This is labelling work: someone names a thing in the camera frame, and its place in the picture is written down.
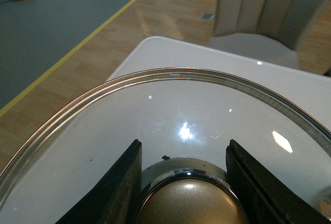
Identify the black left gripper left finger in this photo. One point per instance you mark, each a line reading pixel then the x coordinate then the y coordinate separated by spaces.
pixel 111 199

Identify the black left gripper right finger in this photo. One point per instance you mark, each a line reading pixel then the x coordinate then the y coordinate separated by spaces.
pixel 265 198

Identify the glass pot lid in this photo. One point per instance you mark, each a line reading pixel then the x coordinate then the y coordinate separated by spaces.
pixel 185 118

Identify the beige chair left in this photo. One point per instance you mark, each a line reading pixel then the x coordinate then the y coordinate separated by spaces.
pixel 266 30

